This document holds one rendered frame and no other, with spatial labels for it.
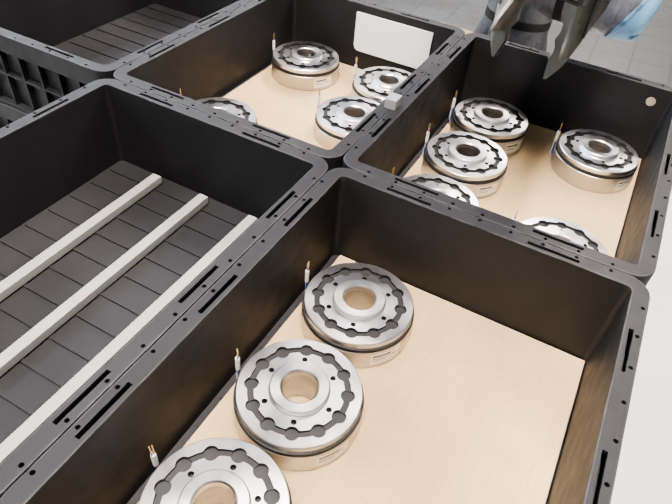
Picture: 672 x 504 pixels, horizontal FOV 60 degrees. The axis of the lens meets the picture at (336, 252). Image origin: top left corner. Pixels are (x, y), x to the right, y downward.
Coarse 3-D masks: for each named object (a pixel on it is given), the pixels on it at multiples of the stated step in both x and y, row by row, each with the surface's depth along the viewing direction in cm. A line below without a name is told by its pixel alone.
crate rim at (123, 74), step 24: (264, 0) 86; (336, 0) 89; (360, 0) 89; (216, 24) 78; (432, 24) 84; (168, 48) 72; (120, 72) 67; (168, 96) 64; (240, 120) 61; (288, 144) 59; (312, 144) 59
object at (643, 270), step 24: (456, 48) 79; (504, 48) 81; (528, 48) 80; (432, 72) 73; (600, 72) 77; (408, 96) 68; (384, 120) 64; (360, 144) 60; (360, 168) 57; (432, 192) 55; (480, 216) 53; (504, 216) 53; (648, 216) 55; (552, 240) 51; (648, 240) 52; (624, 264) 49; (648, 264) 50
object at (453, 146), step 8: (456, 144) 73; (464, 144) 73; (472, 144) 73; (480, 144) 73; (448, 152) 72; (456, 152) 72; (480, 152) 72; (456, 160) 71; (464, 160) 71; (472, 160) 71; (480, 160) 71
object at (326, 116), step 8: (344, 96) 81; (352, 96) 81; (328, 104) 79; (336, 104) 79; (368, 104) 79; (376, 104) 80; (320, 112) 77; (328, 112) 77; (320, 120) 75; (328, 120) 76; (336, 120) 76; (328, 128) 74; (336, 128) 74; (344, 128) 75; (352, 128) 75; (344, 136) 74
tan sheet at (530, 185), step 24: (528, 144) 81; (552, 144) 82; (528, 168) 77; (552, 168) 77; (504, 192) 73; (528, 192) 73; (552, 192) 73; (576, 192) 74; (624, 192) 74; (528, 216) 69; (552, 216) 70; (576, 216) 70; (600, 216) 70; (624, 216) 71; (600, 240) 67
